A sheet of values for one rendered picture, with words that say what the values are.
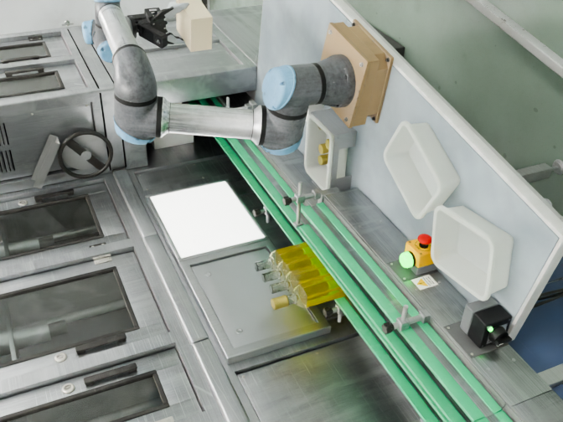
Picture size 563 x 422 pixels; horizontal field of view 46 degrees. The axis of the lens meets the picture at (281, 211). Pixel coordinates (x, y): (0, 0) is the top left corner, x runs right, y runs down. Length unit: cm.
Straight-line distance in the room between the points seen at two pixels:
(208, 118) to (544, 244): 94
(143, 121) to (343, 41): 60
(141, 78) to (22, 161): 104
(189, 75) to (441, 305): 145
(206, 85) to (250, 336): 116
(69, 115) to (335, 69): 120
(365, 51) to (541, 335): 88
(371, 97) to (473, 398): 86
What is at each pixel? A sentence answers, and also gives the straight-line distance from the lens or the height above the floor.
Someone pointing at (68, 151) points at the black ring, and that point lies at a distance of 276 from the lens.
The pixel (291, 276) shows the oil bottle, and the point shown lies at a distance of 201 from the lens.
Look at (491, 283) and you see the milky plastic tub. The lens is 163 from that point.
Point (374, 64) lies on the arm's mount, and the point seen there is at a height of 81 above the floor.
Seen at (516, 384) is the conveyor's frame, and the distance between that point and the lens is 167.
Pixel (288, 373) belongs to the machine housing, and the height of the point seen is 116.
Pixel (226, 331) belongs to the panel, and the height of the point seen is 128.
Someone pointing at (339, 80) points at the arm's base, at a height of 88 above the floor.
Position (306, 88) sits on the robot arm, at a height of 99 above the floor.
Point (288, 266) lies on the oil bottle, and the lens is 205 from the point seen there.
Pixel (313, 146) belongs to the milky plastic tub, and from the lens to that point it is 229.
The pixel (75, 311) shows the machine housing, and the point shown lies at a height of 168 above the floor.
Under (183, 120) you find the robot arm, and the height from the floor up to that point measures 130.
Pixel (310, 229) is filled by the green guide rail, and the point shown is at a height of 94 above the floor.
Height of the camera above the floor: 177
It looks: 21 degrees down
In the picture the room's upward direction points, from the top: 103 degrees counter-clockwise
